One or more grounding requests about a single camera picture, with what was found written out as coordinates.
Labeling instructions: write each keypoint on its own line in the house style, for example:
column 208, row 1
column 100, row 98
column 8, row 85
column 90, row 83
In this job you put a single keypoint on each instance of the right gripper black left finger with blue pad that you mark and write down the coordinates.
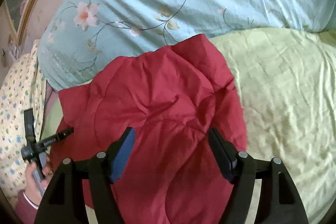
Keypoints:
column 63, row 201

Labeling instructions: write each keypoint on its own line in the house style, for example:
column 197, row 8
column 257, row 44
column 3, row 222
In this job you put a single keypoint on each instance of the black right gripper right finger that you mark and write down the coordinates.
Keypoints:
column 279, row 200

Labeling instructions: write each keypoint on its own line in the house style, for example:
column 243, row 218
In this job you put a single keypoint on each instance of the red quilted puffer garment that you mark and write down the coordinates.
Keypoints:
column 171, row 98

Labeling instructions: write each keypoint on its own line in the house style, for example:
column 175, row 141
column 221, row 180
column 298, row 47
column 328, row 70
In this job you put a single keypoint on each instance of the maroon sleeve forearm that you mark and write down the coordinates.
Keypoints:
column 25, row 209

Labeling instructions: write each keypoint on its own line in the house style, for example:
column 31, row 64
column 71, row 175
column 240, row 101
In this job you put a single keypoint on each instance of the person's left hand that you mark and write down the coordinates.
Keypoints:
column 32, row 192

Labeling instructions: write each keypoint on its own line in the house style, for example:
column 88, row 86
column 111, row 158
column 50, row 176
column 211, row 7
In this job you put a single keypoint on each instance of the yellow patterned pillow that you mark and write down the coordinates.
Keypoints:
column 24, row 87

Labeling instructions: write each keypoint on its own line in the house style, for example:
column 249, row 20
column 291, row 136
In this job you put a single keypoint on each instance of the light green bed sheet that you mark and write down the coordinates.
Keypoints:
column 285, row 81

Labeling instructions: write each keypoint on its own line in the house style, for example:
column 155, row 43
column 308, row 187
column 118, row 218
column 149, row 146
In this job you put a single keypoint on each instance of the light blue floral duvet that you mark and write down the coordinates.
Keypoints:
column 85, row 35

